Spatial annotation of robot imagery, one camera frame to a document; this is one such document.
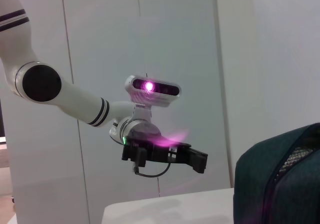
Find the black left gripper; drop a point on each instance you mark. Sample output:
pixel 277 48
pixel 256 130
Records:
pixel 155 153

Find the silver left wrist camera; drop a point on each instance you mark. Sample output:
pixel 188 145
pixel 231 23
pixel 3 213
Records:
pixel 155 88

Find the dark teal insulated lunch bag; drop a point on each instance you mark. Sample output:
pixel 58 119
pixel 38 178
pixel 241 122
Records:
pixel 275 179

